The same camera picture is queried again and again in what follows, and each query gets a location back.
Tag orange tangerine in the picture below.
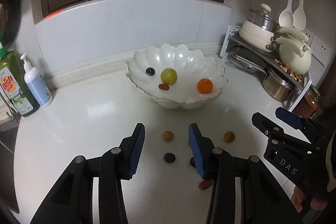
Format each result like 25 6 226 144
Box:
197 78 213 94

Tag blueberry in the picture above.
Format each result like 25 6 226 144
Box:
163 152 176 164

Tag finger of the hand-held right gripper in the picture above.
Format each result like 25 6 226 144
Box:
251 112 320 153
275 107 327 147

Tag dark red jujube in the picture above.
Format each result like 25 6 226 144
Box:
198 180 214 190

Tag white scalloped bowl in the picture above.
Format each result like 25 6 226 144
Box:
126 43 228 110

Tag person's right hand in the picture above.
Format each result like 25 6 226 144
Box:
291 185 329 211

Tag white pump bottle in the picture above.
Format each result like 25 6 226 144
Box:
20 52 52 107

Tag white countertop shelf rack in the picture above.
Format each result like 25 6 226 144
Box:
220 25 313 111

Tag glass pan lid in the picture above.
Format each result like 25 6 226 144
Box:
231 45 269 73

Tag tall steel faucet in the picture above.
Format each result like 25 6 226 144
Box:
0 98 21 125

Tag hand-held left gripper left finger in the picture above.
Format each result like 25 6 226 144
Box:
30 123 146 224

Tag green apple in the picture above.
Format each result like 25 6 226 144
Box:
161 68 178 84

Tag white rice spoon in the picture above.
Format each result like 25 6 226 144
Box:
278 0 294 28
293 0 307 31

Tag cream pot with glass lid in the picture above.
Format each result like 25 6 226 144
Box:
239 4 280 53

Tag glass jar of sauce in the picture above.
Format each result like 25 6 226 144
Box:
291 85 321 119

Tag green dish soap bottle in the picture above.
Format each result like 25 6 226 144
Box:
0 42 40 117

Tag stainless steel pot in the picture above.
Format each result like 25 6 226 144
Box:
262 67 297 102

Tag white wall socket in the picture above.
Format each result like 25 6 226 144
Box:
314 38 332 65
302 28 317 47

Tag steel sink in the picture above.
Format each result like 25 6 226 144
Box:
0 122 19 155

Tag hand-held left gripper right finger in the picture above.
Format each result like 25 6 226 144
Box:
188 123 303 224

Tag wooden bead trivet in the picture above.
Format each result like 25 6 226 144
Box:
274 57 305 82

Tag person's right forearm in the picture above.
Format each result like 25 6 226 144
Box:
325 131 336 193

